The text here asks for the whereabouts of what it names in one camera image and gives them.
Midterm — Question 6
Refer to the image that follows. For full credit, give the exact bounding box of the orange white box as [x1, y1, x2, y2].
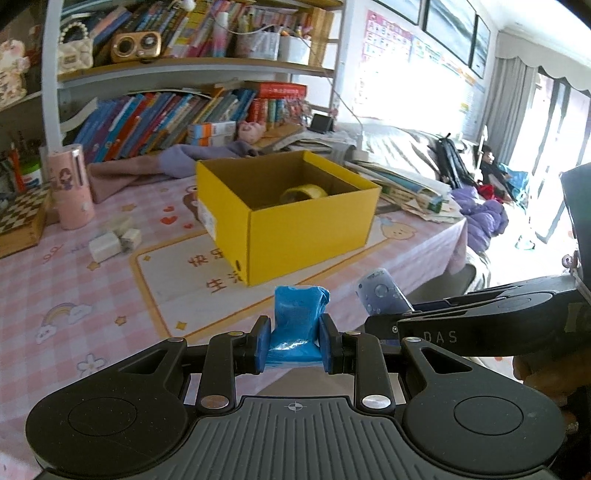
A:
[187, 121, 237, 138]
[189, 134, 236, 147]

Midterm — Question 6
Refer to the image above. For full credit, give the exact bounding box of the pink pig plush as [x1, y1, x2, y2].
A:
[236, 121, 265, 143]

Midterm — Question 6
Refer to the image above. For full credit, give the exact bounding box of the wall poster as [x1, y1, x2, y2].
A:
[362, 9, 414, 63]

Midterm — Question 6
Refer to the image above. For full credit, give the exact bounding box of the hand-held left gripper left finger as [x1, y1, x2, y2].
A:
[108, 316, 271, 414]

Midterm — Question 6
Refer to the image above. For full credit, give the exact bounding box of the bunch of pens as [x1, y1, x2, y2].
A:
[0, 131, 44, 195]

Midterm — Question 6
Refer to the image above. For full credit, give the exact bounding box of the pastel gradient bottle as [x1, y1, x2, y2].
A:
[213, 11, 229, 58]

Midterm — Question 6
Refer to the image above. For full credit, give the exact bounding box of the pink plush doll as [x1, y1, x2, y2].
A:
[0, 39, 27, 109]

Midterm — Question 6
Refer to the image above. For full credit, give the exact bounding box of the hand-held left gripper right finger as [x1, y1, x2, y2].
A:
[318, 314, 481, 411]

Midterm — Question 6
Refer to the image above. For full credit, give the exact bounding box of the wooden chess box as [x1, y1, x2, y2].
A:
[0, 182, 52, 259]

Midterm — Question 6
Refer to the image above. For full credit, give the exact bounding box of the white quilted bag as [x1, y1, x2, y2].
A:
[58, 22, 93, 73]

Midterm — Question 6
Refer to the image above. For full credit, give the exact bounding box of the person's right hand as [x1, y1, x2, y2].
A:
[512, 353, 580, 409]

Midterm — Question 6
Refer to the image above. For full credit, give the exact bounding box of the grey bed blanket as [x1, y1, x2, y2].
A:
[358, 124, 462, 185]

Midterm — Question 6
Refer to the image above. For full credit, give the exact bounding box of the large framed wall picture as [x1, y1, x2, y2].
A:
[425, 0, 478, 58]
[471, 16, 492, 81]

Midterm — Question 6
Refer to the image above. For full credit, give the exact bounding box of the purple down jacket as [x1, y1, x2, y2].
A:
[450, 185, 509, 254]

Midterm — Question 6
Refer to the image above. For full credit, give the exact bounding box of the grey curtain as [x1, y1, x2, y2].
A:
[487, 55, 541, 169]

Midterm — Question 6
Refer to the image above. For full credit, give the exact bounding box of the blue plastic packet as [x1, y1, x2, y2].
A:
[265, 285, 331, 365]

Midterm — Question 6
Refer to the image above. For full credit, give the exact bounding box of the green lid jar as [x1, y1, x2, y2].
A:
[18, 157, 44, 192]

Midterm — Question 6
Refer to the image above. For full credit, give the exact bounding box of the shelf row of thin books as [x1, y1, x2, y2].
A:
[90, 0, 335, 58]

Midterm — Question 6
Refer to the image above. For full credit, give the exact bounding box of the blue bag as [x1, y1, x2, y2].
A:
[502, 168, 531, 204]

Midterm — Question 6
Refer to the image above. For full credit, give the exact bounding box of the white rectangular block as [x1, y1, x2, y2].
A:
[89, 234, 124, 262]

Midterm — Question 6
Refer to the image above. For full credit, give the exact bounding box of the pink checked tablecloth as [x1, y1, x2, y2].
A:
[0, 173, 468, 444]

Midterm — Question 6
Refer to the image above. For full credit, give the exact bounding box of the thick red book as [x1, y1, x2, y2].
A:
[245, 82, 308, 100]

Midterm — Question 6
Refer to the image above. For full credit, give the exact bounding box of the row of colourful books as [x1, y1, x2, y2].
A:
[74, 85, 257, 162]

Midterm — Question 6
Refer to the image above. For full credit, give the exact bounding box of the white storage box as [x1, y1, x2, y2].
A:
[279, 34, 311, 65]

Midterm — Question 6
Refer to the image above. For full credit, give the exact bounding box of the black clothing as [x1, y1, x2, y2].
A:
[475, 144, 513, 204]

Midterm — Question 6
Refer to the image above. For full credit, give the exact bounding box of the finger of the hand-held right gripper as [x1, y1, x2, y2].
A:
[413, 275, 578, 313]
[365, 295, 578, 357]

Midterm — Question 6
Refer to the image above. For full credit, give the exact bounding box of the mauve cloth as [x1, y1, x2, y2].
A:
[88, 154, 185, 204]

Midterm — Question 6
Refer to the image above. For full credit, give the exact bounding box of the clear pen container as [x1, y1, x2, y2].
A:
[235, 28, 280, 61]

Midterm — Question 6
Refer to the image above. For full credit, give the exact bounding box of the pink cylinder cup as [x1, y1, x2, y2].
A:
[46, 144, 96, 230]

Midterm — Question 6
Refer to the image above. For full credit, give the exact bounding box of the yellow cardboard box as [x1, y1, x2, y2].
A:
[195, 150, 383, 287]

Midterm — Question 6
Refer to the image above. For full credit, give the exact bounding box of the yellow tape roll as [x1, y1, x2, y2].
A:
[279, 185, 329, 202]

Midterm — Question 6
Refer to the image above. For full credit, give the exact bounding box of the gold retro speaker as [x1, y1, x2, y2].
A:
[111, 31, 163, 64]

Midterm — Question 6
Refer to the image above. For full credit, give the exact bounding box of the navy patterned tube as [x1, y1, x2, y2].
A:
[355, 268, 416, 319]

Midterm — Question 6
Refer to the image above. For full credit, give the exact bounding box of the black backpack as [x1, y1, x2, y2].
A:
[429, 133, 477, 191]

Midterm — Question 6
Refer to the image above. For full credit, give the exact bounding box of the white bookshelf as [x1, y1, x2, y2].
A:
[0, 0, 345, 153]

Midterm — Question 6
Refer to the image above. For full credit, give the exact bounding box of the stack of tan books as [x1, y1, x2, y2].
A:
[308, 8, 335, 68]

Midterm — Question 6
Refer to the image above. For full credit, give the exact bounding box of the row of small books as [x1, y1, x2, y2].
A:
[249, 97, 311, 130]

